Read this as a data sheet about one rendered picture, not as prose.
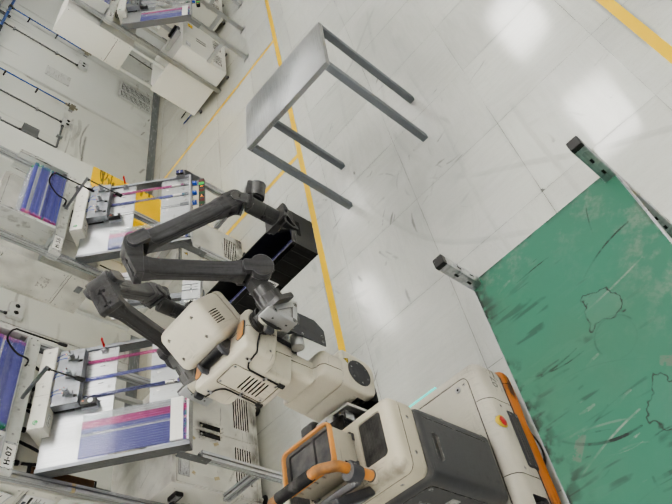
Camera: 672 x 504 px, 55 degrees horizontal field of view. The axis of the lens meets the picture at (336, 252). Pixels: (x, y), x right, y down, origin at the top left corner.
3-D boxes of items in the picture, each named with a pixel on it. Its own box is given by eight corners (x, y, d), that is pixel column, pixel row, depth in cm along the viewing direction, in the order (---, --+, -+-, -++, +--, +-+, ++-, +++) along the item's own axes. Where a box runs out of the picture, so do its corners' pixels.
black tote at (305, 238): (223, 346, 249) (197, 336, 243) (221, 312, 261) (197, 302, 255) (318, 254, 224) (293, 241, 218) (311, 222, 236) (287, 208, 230)
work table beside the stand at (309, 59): (428, 137, 382) (325, 61, 339) (348, 210, 416) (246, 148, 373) (413, 96, 413) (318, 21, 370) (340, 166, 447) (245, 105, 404)
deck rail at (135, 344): (192, 336, 353) (190, 329, 349) (192, 339, 352) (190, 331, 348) (61, 360, 349) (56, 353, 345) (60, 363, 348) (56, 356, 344)
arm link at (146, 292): (89, 302, 196) (118, 281, 196) (79, 287, 197) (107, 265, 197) (147, 309, 239) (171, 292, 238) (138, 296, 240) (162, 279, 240)
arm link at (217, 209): (128, 268, 193) (133, 248, 185) (117, 253, 194) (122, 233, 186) (240, 214, 219) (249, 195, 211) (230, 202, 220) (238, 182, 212)
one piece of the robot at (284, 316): (297, 324, 196) (267, 307, 191) (287, 333, 198) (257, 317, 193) (297, 302, 204) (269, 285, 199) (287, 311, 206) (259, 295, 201)
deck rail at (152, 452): (192, 446, 304) (189, 439, 299) (192, 450, 302) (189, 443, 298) (39, 476, 300) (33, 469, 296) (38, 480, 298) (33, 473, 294)
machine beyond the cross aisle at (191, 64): (246, 22, 756) (92, -89, 655) (251, 53, 696) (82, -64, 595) (182, 107, 814) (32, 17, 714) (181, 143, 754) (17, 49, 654)
